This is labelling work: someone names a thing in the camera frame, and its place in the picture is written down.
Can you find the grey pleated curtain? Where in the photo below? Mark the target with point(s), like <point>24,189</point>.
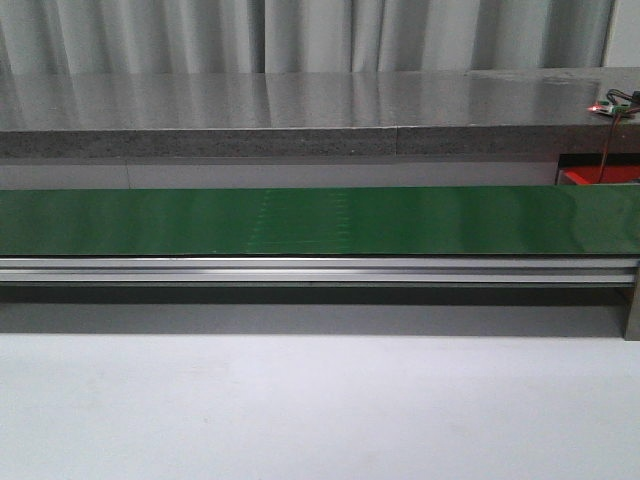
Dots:
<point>77,37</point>

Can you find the aluminium conveyor frame rail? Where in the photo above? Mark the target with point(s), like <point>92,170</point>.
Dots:
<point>564,270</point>

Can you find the red bin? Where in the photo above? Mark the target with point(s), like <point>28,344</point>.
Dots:
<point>589,175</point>

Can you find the green conveyor belt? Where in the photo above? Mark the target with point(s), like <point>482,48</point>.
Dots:
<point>467,220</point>

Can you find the grey conveyor support post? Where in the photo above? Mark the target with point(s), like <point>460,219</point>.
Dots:
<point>632,296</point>

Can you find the small circuit board red LED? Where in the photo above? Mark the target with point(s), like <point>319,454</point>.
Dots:
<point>607,108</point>

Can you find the grey stone-top counter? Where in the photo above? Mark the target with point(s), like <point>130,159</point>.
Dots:
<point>530,111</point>

